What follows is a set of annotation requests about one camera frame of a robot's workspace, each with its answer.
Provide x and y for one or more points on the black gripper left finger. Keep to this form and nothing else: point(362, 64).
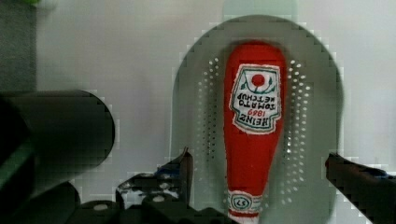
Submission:
point(171, 179)

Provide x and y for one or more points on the red plush ketchup bottle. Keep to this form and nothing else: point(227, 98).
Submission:
point(254, 104)

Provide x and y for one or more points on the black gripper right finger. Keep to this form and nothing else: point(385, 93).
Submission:
point(371, 190)

